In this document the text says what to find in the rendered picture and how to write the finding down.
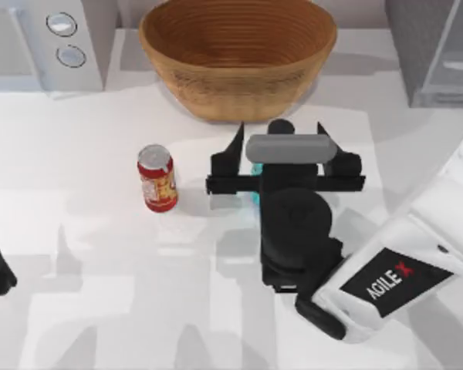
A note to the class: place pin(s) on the teal bottle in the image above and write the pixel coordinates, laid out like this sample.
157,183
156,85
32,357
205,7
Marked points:
255,198

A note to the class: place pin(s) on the red and white can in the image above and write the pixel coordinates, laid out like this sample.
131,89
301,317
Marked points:
159,185

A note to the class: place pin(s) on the brown woven basket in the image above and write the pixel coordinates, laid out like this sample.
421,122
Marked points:
235,73

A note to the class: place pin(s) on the grey cabinet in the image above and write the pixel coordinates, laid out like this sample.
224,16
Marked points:
413,58

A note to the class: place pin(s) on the round microwave knob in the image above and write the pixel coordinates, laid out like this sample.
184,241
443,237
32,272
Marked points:
61,24
71,56

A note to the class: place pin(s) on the pale microwave oven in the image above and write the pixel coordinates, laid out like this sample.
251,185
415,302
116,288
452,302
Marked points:
19,50

